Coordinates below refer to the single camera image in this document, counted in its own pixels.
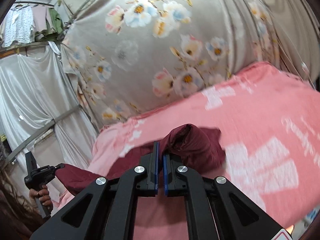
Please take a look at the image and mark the maroon puffer jacket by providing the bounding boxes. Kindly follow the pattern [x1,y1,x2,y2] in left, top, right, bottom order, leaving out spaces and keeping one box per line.
[55,124,226,196]

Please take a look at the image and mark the person's left hand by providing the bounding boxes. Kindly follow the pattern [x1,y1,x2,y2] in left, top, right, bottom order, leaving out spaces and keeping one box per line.
[29,185,53,213]

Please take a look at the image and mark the white satin drape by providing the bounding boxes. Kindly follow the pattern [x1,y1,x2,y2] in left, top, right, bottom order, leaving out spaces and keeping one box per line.
[1,42,97,196]

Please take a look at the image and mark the pink fleece blanket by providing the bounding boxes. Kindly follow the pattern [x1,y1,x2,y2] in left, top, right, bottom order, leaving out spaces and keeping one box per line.
[88,62,319,227]

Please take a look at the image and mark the hanging white patterned garment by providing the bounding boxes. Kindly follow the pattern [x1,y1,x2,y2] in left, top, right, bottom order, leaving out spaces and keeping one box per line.
[2,5,34,47]

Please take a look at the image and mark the hanging green garment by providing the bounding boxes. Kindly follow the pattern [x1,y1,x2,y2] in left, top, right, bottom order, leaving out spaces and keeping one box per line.
[32,5,63,41]

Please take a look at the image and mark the grey floral curtain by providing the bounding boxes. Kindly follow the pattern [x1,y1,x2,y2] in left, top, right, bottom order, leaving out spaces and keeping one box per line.
[57,0,319,128]

